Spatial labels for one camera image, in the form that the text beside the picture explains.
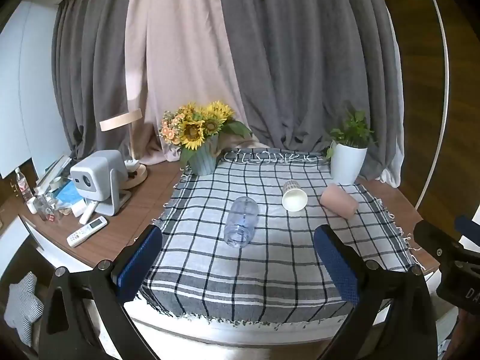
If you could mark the striped cloth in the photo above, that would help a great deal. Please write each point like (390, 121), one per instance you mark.
(22, 307)

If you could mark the teal ribbed vase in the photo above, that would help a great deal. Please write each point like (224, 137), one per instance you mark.
(204, 161)

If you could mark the white paper cup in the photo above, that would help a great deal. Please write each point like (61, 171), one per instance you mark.
(294, 199)

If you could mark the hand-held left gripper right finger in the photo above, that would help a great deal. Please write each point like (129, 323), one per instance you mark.
(337, 266)

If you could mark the large white remote control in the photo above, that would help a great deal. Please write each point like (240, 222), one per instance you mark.
(87, 230)

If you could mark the small white remote control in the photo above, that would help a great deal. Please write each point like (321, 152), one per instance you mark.
(88, 212)

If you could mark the clear plastic cup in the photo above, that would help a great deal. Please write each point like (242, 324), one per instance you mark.
(240, 221)

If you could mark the clear water bottle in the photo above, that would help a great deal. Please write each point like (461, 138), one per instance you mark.
(23, 185)

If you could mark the grey curtain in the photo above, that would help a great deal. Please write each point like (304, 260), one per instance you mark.
(311, 63)
(93, 75)

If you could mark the green potted plant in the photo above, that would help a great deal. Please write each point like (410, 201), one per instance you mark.
(352, 131)

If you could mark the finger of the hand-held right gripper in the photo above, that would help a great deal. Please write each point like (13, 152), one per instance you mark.
(470, 228)
(437, 238)

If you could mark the sunflower bouquet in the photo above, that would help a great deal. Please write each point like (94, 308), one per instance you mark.
(193, 125)

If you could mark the white cabinet panel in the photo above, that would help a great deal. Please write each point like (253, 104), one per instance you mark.
(26, 93)

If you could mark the pink curtain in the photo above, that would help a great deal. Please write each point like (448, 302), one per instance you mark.
(180, 52)

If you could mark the blue packet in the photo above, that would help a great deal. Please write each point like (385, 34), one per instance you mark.
(67, 196)

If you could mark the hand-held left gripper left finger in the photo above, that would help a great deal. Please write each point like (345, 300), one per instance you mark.
(138, 266)

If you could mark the pink cup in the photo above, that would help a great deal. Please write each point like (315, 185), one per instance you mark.
(337, 200)

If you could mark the grey white projector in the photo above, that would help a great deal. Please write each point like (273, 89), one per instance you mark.
(95, 178)

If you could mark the wooden desk lamp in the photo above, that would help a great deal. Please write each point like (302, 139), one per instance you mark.
(120, 118)

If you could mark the small glass jar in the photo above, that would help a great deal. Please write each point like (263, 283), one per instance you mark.
(47, 207)

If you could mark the white plant pot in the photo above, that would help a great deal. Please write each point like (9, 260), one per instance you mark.
(348, 165)

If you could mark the checked tablecloth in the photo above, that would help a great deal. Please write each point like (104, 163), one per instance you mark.
(262, 273)

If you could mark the white hoop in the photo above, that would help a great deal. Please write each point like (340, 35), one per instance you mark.
(447, 63)

